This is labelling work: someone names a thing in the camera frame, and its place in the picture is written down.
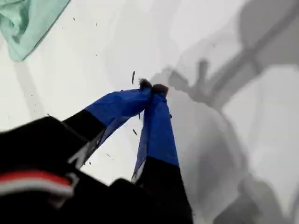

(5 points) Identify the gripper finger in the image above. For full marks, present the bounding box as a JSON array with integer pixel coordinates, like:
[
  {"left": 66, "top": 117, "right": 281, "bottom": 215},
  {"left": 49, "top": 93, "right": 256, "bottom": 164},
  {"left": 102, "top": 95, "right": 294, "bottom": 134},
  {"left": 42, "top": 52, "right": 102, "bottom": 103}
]
[
  {"left": 62, "top": 78, "right": 153, "bottom": 162},
  {"left": 131, "top": 84, "right": 194, "bottom": 224}
]

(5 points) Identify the pale green T-shirt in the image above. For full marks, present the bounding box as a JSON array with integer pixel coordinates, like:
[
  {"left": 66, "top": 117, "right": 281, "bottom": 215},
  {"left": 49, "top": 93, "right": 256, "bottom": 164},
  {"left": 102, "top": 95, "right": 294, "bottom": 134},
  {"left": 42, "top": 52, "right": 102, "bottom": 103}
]
[{"left": 0, "top": 0, "right": 71, "bottom": 63}]

